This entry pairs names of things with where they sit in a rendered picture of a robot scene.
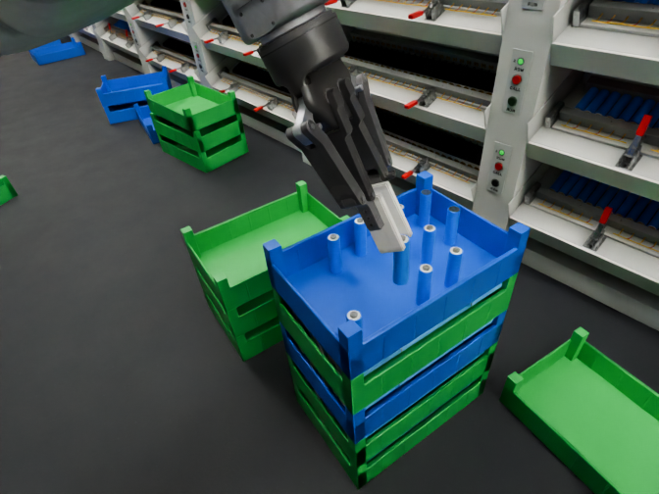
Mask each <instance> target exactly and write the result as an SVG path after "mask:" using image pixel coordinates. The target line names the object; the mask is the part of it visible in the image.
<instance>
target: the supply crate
mask: <svg viewBox="0 0 659 494"><path fill-rule="evenodd" d="M432 181H433V174H431V173H428V172H426V171H423V172H421V173H418V174H417V178H416V188H415V187H414V188H412V189H410V190H408V191H406V192H404V193H402V194H399V195H397V196H396V198H397V200H398V203H399V204H402V205H404V207H405V210H404V215H405V218H406V220H407V222H408V224H409V225H410V227H411V230H412V232H413V234H412V236H411V237H410V254H409V277H408V282H407V283H406V284H405V285H397V284H395V283H394V282H393V280H392V266H393V252H391V253H383V254H382V253H380V251H379V249H378V247H377V245H376V243H375V241H374V239H373V237H372V235H371V234H370V232H369V230H368V229H367V255H366V256H364V257H359V256H357V255H356V254H355V235H354V220H355V219H357V218H362V217H361V215H360V214H358V215H355V216H353V217H351V218H349V219H347V220H345V221H343V222H339V223H337V224H335V225H333V226H331V227H328V228H326V229H324V230H322V231H320V232H318V233H316V234H313V235H311V236H309V237H307V238H305V239H303V240H301V241H298V242H296V243H294V244H292V245H290V246H288V247H286V248H283V249H281V245H280V244H279V243H278V242H277V241H276V240H275V239H272V240H270V241H268V242H266V243H263V249H264V253H265V258H266V263H267V268H268V272H269V276H270V281H271V286H272V287H273V288H274V289H275V291H276V292H277V293H278V294H279V296H280V297H281V298H282V299H283V301H284V302H285V303H286V304H287V305H288V307H289V308H290V309H291V310H292V311H293V313H294V314H295V315H296V316H297V317H298V318H299V319H300V320H301V321H302V322H303V324H304V325H305V326H306V327H307V328H308V330H309V331H310V332H311V333H312V334H313V336H314V337H315V338H316V339H317V341H318V342H319V343H320V344H321V345H322V347H323V348H324V349H325V350H326V351H327V353H328V354H329V355H330V356H331V358H332V359H333V360H334V361H335V362H336V364H337V365H338V366H339V367H340V368H341V370H342V371H343V372H344V373H345V374H346V376H347V377H348V378H349V379H350V380H352V379H354V378H355V377H357V376H358V375H360V374H361V373H363V372H365V371H367V370H368V369H370V368H371V367H373V366H374V365H376V364H377V363H379V362H380V361H382V360H384V359H385V358H387V357H388V356H390V355H391V354H393V353H394V352H396V351H397V350H399V349H400V348H402V347H404V346H405V345H407V344H408V343H410V342H411V341H413V340H414V339H416V338H417V337H419V336H420V335H422V334H424V333H425V332H427V331H428V330H430V329H431V328H433V327H434V326H436V325H437V324H439V323H440V322H442V321H444V320H446V319H447V318H449V317H450V316H452V315H453V314H455V313H456V312H458V311H459V310H461V309H463V308H464V307H466V306H467V305H469V304H470V303H472V302H473V301H475V300H476V299H478V298H479V297H481V296H482V295H483V294H485V293H486V292H488V291H489V290H491V289H492V288H494V287H495V286H497V285H499V284H500V283H502V282H503V281H505V280H506V279H508V278H509V277H511V276H512V275H514V274H515V273H517V272H519V268H520V265H521V261H522V259H523V256H524V252H525V249H526V245H527V241H528V238H529V234H530V231H531V229H530V228H529V227H527V226H526V225H524V224H522V223H520V222H517V223H515V224H514V225H512V226H510V227H509V231H508V232H507V231H506V230H504V229H502V228H500V227H499V226H497V225H495V224H494V223H492V222H489V221H488V220H486V219H484V218H482V217H481V216H479V215H477V214H476V213H474V212H472V211H470V210H469V209H467V208H465V207H463V206H462V205H460V204H458V203H457V202H455V201H453V200H451V199H450V198H448V197H446V196H444V195H443V194H441V193H439V192H437V191H436V190H434V189H432ZM423 189H429V190H431V192H432V196H431V215H430V224H432V225H434V226H435V227H436V234H435V242H434V250H433V259H432V263H431V266H432V267H433V274H432V283H431V298H430V299H429V300H428V301H426V302H425V303H423V304H422V305H420V306H419V305H417V303H416V296H417V284H418V273H419V266H420V265H422V263H421V250H422V238H423V228H422V227H420V226H419V225H418V218H419V206H420V194H421V190H423ZM450 206H457V207H459V208H460V210H461V211H460V217H459V223H458V229H457V236H456V242H455V244H454V245H446V244H444V242H443V239H444V231H445V224H446V217H447V209H448V207H450ZM332 233H336V234H338V235H339V236H340V250H341V263H342V271H341V272H340V273H332V272H331V271H330V260H329V249H328V240H327V237H328V235H330V234H332ZM453 246H457V247H460V248H462V249H463V258H462V263H461V269H460V274H459V280H458V282H457V283H455V284H453V285H452V286H450V287H448V288H447V287H446V286H445V285H444V280H445V273H446V266H447V259H448V252H449V249H450V248H451V247H453ZM350 310H358V311H359V312H361V314H362V328H361V327H360V326H359V325H358V324H357V323H356V322H355V321H354V320H350V321H346V314H347V312H348V311H350ZM362 330H363V336H362Z"/></svg>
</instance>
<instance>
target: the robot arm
mask: <svg viewBox="0 0 659 494"><path fill-rule="evenodd" d="M135 1H136V0H0V56H4V55H11V54H16V53H21V52H25V51H28V50H31V49H34V48H37V47H39V46H42V45H45V44H48V43H50V42H53V41H55V40H58V39H60V38H63V37H65V36H68V35H70V34H72V33H75V32H77V31H79V30H81V29H84V28H86V27H88V26H90V25H94V24H96V23H98V22H100V21H102V20H104V19H106V18H108V17H110V16H111V15H113V14H115V13H117V12H119V11H120V10H122V9H123V8H125V7H127V6H129V5H131V4H132V3H134V2H135ZM328 1H329V0H222V2H223V4H224V6H225V8H226V10H227V12H228V14H229V16H230V18H231V20H232V22H233V24H234V26H235V27H236V29H237V31H238V33H239V35H240V37H241V39H242V41H243V42H244V43H245V44H247V45H251V44H253V43H255V42H257V41H259V40H260V42H261V44H262V46H264V47H262V48H261V49H260V52H261V53H260V54H259V55H260V57H261V59H262V61H263V63H264V65H265V67H266V68H267V70H268V72H269V74H270V76H271V78H272V80H273V82H274V84H275V85H276V86H278V87H285V88H287V89H288V91H289V93H290V96H291V100H292V105H293V108H294V110H295V112H296V113H297V116H296V120H295V124H294V126H291V127H289V128H287V129H286V131H285V134H286V137H287V139H288V140H289V141H290V142H292V143H293V144H294V145H295V146H296V147H297V148H299V149H300V150H301V151H302V152H303V154H304V155H305V157H306V158H307V160H308V161H309V163H310V164H311V166H312V167H313V168H314V170H315V171H316V173H317V174H318V176H319V177H320V179H321V180H322V182H323V183H324V185H325V186H326V188H327V189H328V191H329V192H330V194H331V195H332V197H333V198H334V200H335V201H336V203H337V204H338V206H339V207H340V208H341V209H347V208H352V207H356V208H357V209H358V211H359V213H360V215H361V217H362V219H363V221H364V223H365V225H366V227H367V229H368V230H369V232H370V234H371V235H372V237H373V239H374V241H375V243H376V245H377V247H378V249H379V251H380V253H382V254H383V253H391V252H400V251H404V249H405V248H406V247H405V244H404V242H403V240H402V238H401V235H400V234H406V235H408V236H409V237H411V236H412V234H413V232H412V230H411V227H410V225H409V224H408V222H407V220H406V218H405V215H404V213H403V211H402V209H401V207H400V205H399V203H398V200H397V198H396V196H395V194H394V192H393V190H392V187H391V185H390V183H389V181H388V180H389V179H393V178H395V175H396V173H395V170H393V171H388V170H387V168H388V167H391V166H392V158H391V156H390V153H389V150H388V147H387V144H386V141H385V138H384V135H383V132H382V129H381V126H380V121H379V118H378V115H377V113H376V110H375V107H374V104H373V101H372V98H371V94H370V88H369V83H368V78H367V76H366V75H365V74H364V73H362V74H358V75H356V76H354V75H351V74H350V71H349V70H348V69H347V67H346V66H345V65H344V63H343V62H342V60H341V59H340V57H341V56H343V55H344V54H345V53H346V52H347V51H348V49H349V43H348V40H347V38H346V36H345V33H344V31H343V29H342V26H341V24H340V22H339V19H338V17H337V15H336V12H335V11H334V12H332V9H329V10H327V9H326V7H325V3H327V2H328Z"/></svg>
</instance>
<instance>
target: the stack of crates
mask: <svg viewBox="0 0 659 494"><path fill-rule="evenodd" d="M296 190H297V192H294V193H292V194H290V195H287V196H285V197H282V198H280V199H278V200H276V201H274V202H271V203H269V204H266V205H264V206H261V207H259V208H257V209H254V210H252V211H249V212H247V213H244V214H242V215H240V216H237V217H235V218H232V219H230V220H227V221H225V222H221V223H219V224H216V225H214V226H211V227H209V228H207V229H204V230H202V231H199V232H197V233H194V234H193V231H192V229H191V228H190V226H187V227H185V228H182V229H181V230H180V231H181V233H182V236H183V239H184V242H185V244H186V247H187V250H188V252H189V255H190V258H191V260H192V263H193V266H194V268H195V270H196V273H197V276H198V278H199V281H200V283H201V286H202V289H203V292H204V294H205V297H206V300H207V302H208V305H209V307H210V309H211V311H212V312H213V314H214V315H215V317H216V319H217V320H218V322H219V324H220V325H221V327H222V328H223V330H224V332H225V333H226V335H227V336H228V339H229V340H230V342H231V343H232V345H233V347H234V348H235V350H236V351H237V353H238V355H239V356H240V358H241V359H242V361H243V362H245V361H247V360H248V359H250V358H252V357H254V356H256V355H257V354H259V353H261V352H263V351H264V350H266V349H268V348H270V347H272V346H273V345H275V344H277V343H279V342H280V341H282V340H283V337H282V333H281V328H280V323H279V316H278V311H277V307H276V302H275V297H274V293H273V288H272V286H271V281H270V276H269V272H268V268H267V263H266V258H265V253H264V249H263V243H266V242H268V241H270V240H272V239H275V240H276V241H277V242H278V243H279V244H280V245H281V249H283V248H286V247H288V246H290V245H292V244H294V243H296V242H298V241H301V240H303V239H305V238H307V237H309V236H311V235H313V234H316V233H318V232H320V231H322V230H324V229H326V228H328V227H331V226H333V225H335V224H337V223H339V222H343V221H345V220H347V219H349V218H350V217H348V216H347V215H346V216H344V217H342V218H339V217H338V216H337V215H335V214H334V213H333V212H332V211H330V210H329V209H328V208H327V207H325V206H324V205H323V204H322V203H320V202H319V201H318V200H317V199H315V198H314V197H313V196H312V195H310V194H309V193H308V190H307V183H306V182H305V181H303V180H301V181H298V182H296Z"/></svg>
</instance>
